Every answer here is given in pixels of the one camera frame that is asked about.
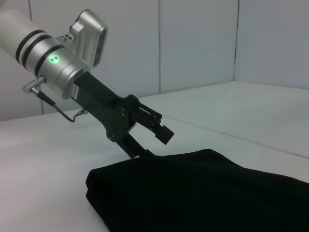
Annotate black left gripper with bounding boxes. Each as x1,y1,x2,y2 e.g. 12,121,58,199
71,71,175,160

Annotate silver cable connector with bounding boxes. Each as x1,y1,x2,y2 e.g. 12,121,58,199
74,109,87,121

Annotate black shirt with FREE print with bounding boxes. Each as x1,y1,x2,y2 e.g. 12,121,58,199
85,148,309,232

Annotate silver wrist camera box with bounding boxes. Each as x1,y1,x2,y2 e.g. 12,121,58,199
70,9,109,67

